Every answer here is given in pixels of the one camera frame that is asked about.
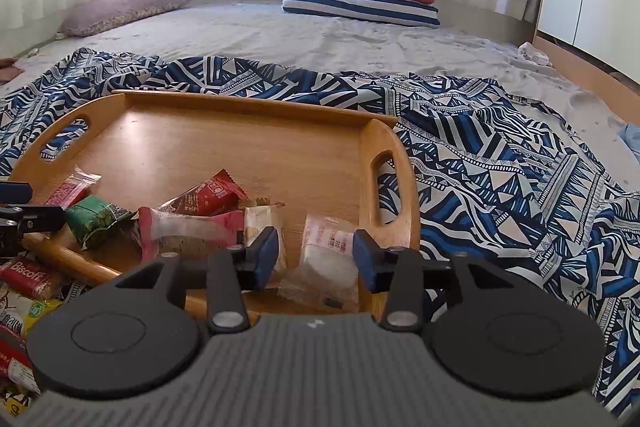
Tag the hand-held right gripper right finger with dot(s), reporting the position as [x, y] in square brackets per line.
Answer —
[362, 257]

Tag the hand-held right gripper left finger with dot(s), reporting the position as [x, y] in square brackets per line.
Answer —
[267, 257]

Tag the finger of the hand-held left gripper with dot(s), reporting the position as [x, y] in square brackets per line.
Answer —
[35, 218]
[15, 193]

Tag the clear cream cookie packet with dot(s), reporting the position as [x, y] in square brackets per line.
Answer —
[261, 224]

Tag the white pink snack packet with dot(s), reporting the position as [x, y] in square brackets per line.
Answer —
[325, 257]

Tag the red white slim packet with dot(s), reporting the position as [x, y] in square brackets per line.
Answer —
[70, 189]

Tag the slim red biscuit packet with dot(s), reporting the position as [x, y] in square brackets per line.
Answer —
[30, 279]

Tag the green snack packet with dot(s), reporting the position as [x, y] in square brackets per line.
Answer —
[97, 217]

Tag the pink clear cake packet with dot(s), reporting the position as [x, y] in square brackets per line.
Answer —
[187, 232]

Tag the yellow white drawn packet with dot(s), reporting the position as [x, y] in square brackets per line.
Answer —
[20, 313]

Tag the wooden tray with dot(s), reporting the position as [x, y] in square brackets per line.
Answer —
[225, 147]

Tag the long red snack packet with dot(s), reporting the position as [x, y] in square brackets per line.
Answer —
[15, 357]

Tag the blue white printed blanket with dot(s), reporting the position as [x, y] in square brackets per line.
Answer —
[500, 167]

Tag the purple pillow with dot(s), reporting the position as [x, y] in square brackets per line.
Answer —
[120, 9]

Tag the grey bed sheet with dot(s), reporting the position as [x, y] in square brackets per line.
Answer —
[300, 37]

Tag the blue white striped pillow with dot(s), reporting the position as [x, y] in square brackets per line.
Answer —
[360, 7]

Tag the crumpled white tissue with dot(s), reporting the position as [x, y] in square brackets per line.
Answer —
[535, 53]

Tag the blue clothing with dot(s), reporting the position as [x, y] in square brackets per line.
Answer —
[631, 139]

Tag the wooden bed frame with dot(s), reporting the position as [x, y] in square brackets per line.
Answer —
[575, 67]

